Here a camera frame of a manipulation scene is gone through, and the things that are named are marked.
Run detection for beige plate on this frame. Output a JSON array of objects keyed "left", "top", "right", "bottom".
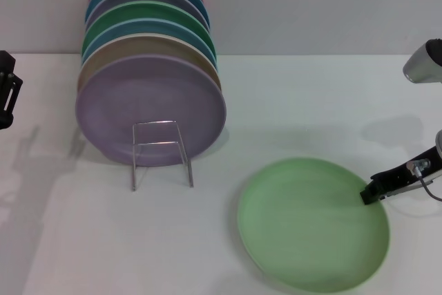
[{"left": 76, "top": 34, "right": 222, "bottom": 95}]

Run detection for light green plate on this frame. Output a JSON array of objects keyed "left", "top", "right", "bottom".
[{"left": 236, "top": 156, "right": 392, "bottom": 292}]

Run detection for light blue plate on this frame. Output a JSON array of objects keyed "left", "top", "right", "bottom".
[{"left": 81, "top": 17, "right": 219, "bottom": 68}]

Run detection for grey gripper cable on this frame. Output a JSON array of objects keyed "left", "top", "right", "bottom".
[{"left": 406, "top": 158, "right": 442, "bottom": 202}]

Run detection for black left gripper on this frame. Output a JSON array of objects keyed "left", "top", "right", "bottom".
[{"left": 0, "top": 50, "right": 23, "bottom": 131}]

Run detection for metal wire plate rack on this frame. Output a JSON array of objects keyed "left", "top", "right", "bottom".
[{"left": 131, "top": 120, "right": 194, "bottom": 192}]

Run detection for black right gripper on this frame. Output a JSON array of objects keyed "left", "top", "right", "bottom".
[{"left": 359, "top": 145, "right": 442, "bottom": 204}]

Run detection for dark green plate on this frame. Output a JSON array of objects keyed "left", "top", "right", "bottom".
[{"left": 81, "top": 0, "right": 218, "bottom": 58}]

